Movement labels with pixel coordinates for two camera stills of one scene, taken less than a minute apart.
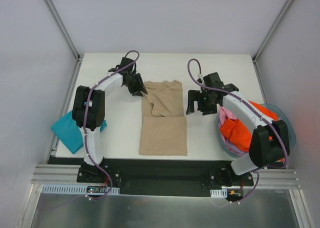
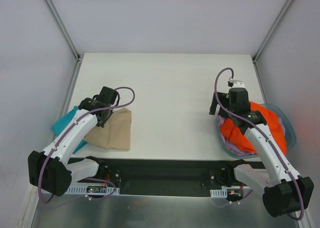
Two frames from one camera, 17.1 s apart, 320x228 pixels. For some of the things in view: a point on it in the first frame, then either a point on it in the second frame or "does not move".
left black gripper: x=136 y=84 to x=104 y=116
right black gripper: x=200 y=102 to x=219 y=98
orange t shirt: x=239 y=134 does not move
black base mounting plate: x=155 y=177 does not move
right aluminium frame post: x=275 y=24 does not move
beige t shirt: x=163 y=128 to x=115 y=134
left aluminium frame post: x=60 y=24 does not move
